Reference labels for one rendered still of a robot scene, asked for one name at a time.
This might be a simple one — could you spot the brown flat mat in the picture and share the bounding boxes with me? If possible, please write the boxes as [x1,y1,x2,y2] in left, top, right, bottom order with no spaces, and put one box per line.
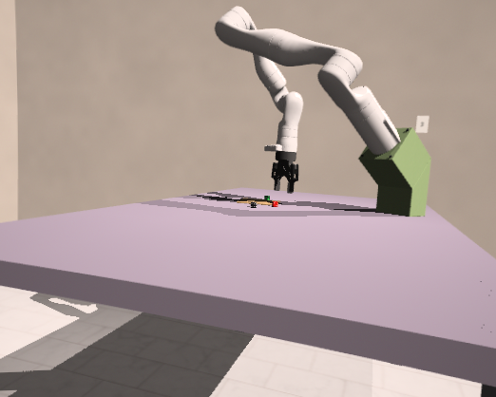
[237,198,280,205]

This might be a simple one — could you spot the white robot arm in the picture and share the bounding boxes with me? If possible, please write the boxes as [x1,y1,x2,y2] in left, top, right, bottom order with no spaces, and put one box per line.
[215,7,401,155]

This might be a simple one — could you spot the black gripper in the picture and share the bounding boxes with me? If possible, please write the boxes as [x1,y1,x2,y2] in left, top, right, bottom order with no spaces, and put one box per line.
[271,151,298,194]

